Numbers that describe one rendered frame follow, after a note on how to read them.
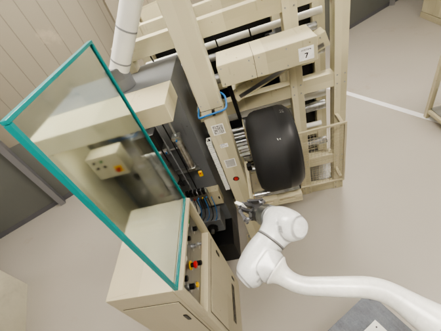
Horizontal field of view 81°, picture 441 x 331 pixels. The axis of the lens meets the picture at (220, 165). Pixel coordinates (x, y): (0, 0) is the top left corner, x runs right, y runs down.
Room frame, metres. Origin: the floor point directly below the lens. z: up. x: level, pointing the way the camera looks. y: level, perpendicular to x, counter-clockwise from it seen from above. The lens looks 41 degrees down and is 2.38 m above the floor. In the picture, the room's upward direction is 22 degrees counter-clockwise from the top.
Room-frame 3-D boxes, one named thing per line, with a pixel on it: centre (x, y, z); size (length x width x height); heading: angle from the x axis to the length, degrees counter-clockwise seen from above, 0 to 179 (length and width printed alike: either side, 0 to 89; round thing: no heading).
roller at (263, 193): (1.22, -0.31, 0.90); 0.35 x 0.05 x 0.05; 77
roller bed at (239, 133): (1.77, -0.21, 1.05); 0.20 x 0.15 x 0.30; 77
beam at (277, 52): (1.62, -0.53, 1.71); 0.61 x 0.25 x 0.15; 77
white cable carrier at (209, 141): (1.38, 0.01, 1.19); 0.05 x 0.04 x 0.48; 167
